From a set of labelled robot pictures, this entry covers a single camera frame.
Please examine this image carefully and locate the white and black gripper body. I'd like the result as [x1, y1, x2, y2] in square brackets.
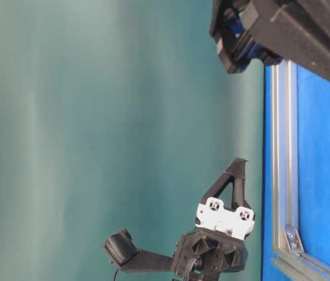
[171, 197, 255, 280]

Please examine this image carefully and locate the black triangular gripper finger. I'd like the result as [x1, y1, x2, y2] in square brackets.
[201, 158, 249, 210]

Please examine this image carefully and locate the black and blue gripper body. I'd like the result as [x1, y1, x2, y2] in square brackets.
[209, 1, 283, 74]

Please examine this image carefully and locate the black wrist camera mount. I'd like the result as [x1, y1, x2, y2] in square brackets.
[103, 228, 173, 273]

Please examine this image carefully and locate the black cable bundle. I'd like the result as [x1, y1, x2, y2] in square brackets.
[180, 253, 204, 281]

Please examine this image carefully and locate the aluminium frame profile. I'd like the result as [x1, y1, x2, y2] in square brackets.
[270, 60, 330, 280]

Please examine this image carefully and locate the black long gripper finger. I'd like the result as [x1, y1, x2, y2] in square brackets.
[255, 1, 330, 82]

